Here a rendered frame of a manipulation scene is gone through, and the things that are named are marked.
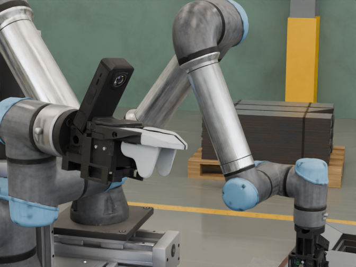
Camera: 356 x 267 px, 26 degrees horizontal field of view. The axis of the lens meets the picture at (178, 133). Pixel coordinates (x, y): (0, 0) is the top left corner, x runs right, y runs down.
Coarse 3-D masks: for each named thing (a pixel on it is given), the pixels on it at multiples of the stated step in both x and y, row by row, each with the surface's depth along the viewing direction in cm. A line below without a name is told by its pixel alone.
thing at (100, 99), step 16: (112, 64) 102; (128, 64) 104; (96, 80) 103; (112, 80) 103; (128, 80) 105; (96, 96) 103; (112, 96) 105; (80, 112) 106; (96, 112) 105; (112, 112) 108; (80, 128) 106
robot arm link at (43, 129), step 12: (48, 108) 111; (60, 108) 110; (72, 108) 111; (36, 120) 110; (48, 120) 109; (36, 132) 109; (48, 132) 108; (36, 144) 111; (48, 144) 109; (60, 156) 110
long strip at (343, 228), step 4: (328, 224) 244; (332, 224) 244; (336, 224) 244; (340, 224) 244; (344, 224) 244; (348, 224) 244; (336, 228) 240; (340, 228) 240; (344, 228) 240; (348, 228) 240; (352, 228) 240; (344, 232) 237; (348, 232) 237; (352, 232) 237
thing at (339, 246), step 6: (342, 234) 235; (348, 234) 235; (342, 240) 235; (348, 240) 235; (354, 240) 235; (336, 246) 228; (342, 246) 233; (348, 246) 235; (354, 246) 234; (348, 252) 235; (354, 252) 234
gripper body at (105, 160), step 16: (64, 112) 109; (64, 128) 108; (64, 144) 108; (80, 144) 107; (96, 144) 103; (112, 144) 101; (64, 160) 109; (80, 160) 107; (96, 160) 103; (112, 160) 101; (128, 160) 104; (80, 176) 105; (96, 176) 104; (112, 176) 102; (128, 176) 108
